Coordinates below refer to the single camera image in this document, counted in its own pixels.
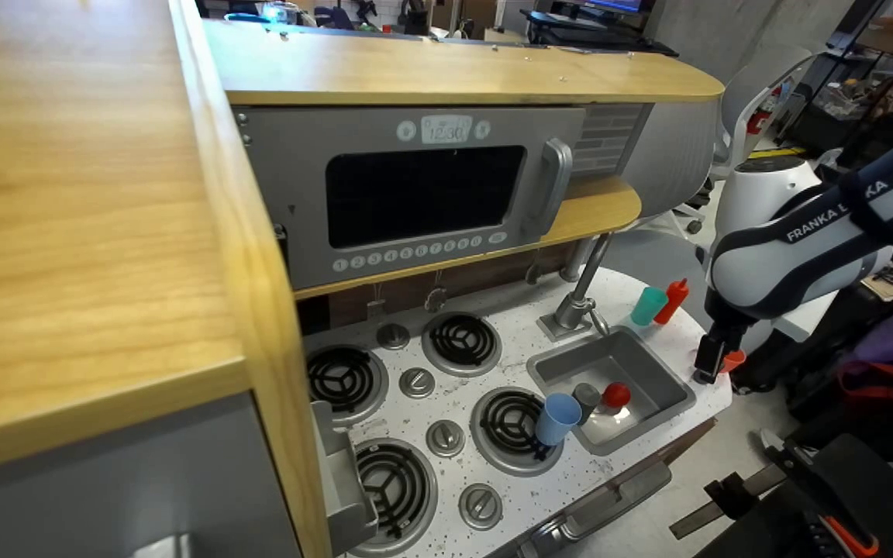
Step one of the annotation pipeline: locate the gray stove knob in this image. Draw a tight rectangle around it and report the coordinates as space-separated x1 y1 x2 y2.
374 320 411 349
455 481 504 533
396 366 438 404
422 414 467 463

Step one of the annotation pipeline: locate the gray toy microwave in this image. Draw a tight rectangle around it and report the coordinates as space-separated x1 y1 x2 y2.
232 104 589 292

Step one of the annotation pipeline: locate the black coil stove burner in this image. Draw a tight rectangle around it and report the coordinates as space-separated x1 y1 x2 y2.
304 341 390 425
419 311 504 378
467 383 564 478
347 435 440 556

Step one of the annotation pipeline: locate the red round toy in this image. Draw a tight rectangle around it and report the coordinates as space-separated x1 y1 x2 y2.
598 378 635 411

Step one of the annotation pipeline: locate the wooden toy kitchen frame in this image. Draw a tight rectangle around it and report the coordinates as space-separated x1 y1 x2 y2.
0 0 739 558

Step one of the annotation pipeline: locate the small gray cup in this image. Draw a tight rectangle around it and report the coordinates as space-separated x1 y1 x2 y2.
570 382 604 411

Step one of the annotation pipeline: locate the black equipment stand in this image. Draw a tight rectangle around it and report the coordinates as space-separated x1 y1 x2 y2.
666 430 893 558

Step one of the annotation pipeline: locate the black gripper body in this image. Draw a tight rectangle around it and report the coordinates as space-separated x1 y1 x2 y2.
701 288 758 346

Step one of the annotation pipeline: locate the gray oven door handle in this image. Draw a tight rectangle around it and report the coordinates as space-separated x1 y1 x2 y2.
520 458 676 556

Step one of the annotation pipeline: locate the blue cup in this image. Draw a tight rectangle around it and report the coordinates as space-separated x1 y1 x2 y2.
533 389 587 448

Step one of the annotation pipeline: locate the gray microwave door handle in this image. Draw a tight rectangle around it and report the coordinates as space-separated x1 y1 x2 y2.
519 135 577 241

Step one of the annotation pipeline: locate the silver toy faucet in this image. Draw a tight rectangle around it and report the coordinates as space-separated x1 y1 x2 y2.
566 232 618 306

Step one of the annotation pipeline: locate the gray toy faucet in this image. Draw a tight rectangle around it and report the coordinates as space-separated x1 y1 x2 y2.
535 292 611 341

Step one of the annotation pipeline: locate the silver side bracket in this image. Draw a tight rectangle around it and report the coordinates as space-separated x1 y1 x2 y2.
307 399 377 556

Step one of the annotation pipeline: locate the gray toy sink basin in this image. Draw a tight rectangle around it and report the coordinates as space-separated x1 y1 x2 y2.
524 323 701 458

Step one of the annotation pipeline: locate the gray vent grille panel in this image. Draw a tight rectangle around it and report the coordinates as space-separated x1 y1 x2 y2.
566 102 657 178

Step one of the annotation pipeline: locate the white speckled countertop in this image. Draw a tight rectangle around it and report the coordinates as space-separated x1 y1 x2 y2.
300 263 734 558

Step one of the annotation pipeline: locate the red toy bottle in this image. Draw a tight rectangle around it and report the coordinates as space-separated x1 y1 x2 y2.
653 277 695 327

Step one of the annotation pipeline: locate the teal cup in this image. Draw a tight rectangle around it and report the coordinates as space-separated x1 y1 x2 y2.
625 284 670 327

